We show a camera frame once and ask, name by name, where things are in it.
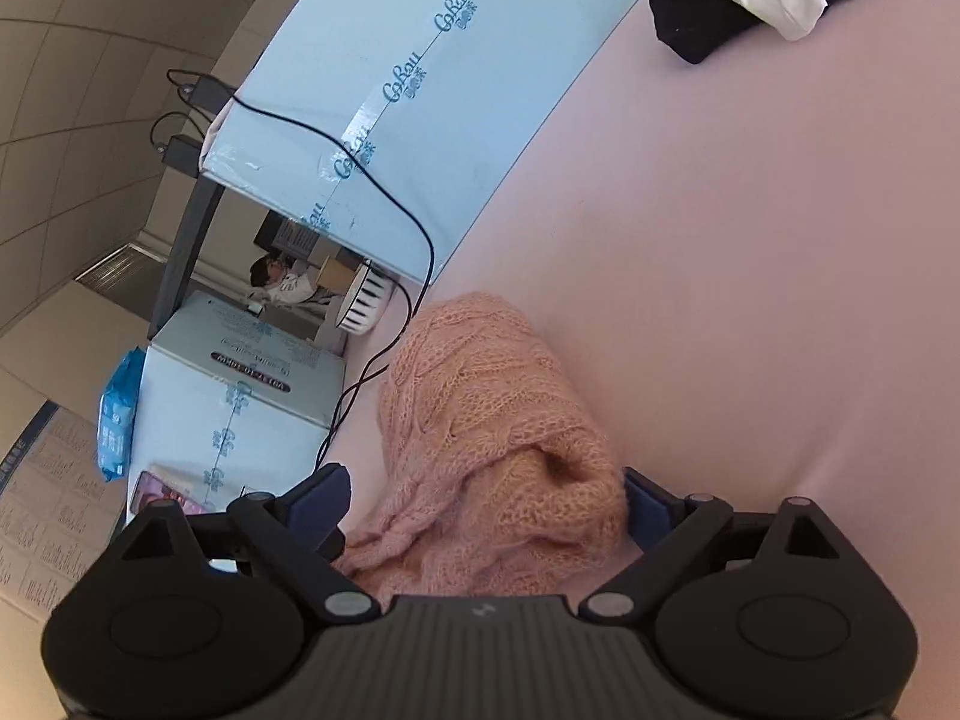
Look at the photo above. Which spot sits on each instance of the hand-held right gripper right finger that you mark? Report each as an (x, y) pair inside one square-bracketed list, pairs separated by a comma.
[(649, 510)]

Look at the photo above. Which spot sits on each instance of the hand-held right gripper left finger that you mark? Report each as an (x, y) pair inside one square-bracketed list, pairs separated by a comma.
[(322, 499)]

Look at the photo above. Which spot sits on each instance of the pink knitted sweater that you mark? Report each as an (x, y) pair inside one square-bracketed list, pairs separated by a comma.
[(480, 420)]

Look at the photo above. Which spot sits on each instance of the large light blue carton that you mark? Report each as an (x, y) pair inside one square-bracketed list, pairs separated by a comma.
[(247, 405)]

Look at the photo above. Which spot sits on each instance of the smartphone with lit screen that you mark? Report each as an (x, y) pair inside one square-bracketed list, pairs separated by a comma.
[(161, 493)]

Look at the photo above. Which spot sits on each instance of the white bowl with black stripes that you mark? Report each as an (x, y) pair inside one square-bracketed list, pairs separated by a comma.
[(364, 300)]

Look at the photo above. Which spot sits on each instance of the blue wet wipes pack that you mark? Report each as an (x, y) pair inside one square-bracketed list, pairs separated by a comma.
[(120, 420)]

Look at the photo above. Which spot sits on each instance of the brown paper cup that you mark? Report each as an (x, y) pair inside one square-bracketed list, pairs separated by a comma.
[(334, 274)]

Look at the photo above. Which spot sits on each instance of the ceiling air vent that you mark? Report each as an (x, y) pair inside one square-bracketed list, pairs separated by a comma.
[(112, 274)]

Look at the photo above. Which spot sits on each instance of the black power adapter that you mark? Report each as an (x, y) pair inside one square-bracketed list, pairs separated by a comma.
[(180, 151), (199, 94)]

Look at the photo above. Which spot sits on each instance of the light blue carton with barcode label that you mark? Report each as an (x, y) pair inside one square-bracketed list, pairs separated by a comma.
[(480, 52)]

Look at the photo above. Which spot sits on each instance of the wall notice poster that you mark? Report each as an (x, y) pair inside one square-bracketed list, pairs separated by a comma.
[(52, 510)]

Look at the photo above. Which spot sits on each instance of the dark metal desk frame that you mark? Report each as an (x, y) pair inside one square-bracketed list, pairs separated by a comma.
[(184, 255)]

